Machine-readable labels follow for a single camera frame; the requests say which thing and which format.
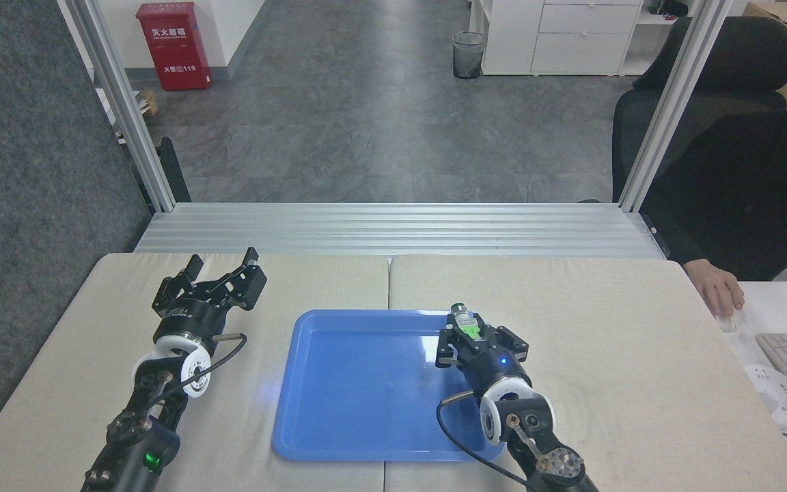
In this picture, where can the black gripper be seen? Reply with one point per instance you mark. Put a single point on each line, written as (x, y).
(192, 317)
(499, 367)

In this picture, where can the switch part with green clip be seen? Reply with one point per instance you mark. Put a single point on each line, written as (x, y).
(466, 322)

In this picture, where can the blue plastic tray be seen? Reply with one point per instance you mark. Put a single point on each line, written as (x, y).
(366, 389)

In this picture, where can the person's hand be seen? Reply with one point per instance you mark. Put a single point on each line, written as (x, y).
(720, 287)

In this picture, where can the grey felt partition panel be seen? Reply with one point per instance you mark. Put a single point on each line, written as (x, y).
(31, 205)

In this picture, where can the small wooden pallet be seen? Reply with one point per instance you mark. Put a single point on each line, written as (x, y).
(147, 102)

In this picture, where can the red fire extinguisher box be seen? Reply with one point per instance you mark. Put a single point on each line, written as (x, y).
(175, 44)

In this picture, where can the black mesh waste bin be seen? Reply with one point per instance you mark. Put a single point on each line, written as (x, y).
(468, 55)

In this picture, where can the white power strip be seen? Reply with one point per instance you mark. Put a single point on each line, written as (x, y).
(779, 396)

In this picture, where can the person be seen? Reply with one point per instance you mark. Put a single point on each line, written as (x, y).
(749, 191)

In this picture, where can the white drawer cabinet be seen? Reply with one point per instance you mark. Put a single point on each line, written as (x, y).
(571, 37)

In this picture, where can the black office chair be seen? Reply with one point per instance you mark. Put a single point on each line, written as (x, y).
(721, 75)

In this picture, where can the black bracket behind post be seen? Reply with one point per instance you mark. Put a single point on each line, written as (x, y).
(173, 171)

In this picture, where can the silver aluminium rail platform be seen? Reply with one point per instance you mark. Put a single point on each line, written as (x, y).
(400, 229)

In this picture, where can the silver aluminium post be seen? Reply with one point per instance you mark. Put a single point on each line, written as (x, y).
(127, 102)
(673, 102)

